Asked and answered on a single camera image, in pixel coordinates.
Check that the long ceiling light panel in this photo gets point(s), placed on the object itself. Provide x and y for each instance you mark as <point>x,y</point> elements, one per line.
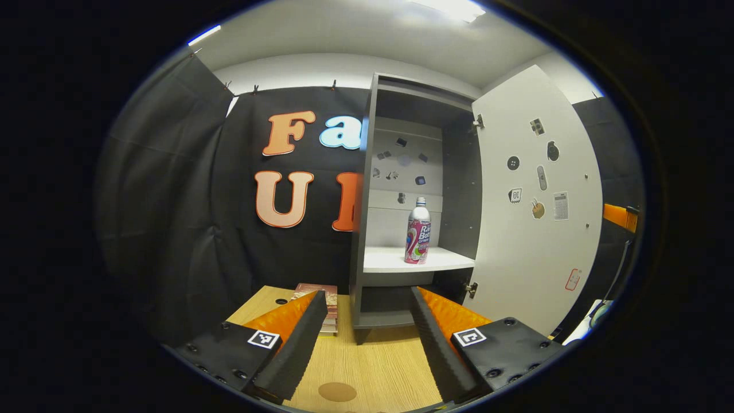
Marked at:
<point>453,8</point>

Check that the silver metal bottle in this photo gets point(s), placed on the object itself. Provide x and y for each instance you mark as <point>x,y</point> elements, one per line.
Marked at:
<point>417,235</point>

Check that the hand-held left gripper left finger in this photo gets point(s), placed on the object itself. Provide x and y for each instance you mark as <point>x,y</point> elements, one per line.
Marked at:
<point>298,350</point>

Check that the white cabinet door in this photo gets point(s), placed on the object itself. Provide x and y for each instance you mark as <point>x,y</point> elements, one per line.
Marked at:
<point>533,258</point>

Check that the brown round coaster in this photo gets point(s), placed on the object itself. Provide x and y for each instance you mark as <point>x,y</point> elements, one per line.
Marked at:
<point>337,392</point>

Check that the grey cabinet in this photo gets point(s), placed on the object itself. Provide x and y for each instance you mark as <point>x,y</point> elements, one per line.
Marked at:
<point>459,189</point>

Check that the white cabinet shelf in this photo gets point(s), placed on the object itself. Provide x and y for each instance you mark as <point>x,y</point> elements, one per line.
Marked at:
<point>395,259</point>

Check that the white object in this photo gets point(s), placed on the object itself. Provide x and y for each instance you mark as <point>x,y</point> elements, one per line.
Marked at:
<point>585,327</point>

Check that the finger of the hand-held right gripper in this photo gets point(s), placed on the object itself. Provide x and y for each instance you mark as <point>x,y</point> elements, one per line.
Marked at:
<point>616,215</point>

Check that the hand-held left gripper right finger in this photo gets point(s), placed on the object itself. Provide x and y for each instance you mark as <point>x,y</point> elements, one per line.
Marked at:
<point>436,350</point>

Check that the black backdrop cloth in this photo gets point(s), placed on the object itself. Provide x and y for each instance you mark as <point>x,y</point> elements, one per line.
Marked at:
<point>172,201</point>

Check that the short ceiling light strip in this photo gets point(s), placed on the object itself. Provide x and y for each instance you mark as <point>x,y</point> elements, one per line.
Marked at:
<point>204,35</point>

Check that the stack of books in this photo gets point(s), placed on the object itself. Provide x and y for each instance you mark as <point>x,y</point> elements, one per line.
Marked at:
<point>330,301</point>

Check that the metal cabinet door hinge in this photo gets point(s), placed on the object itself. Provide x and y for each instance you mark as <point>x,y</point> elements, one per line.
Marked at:
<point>478,121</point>
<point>472,289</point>

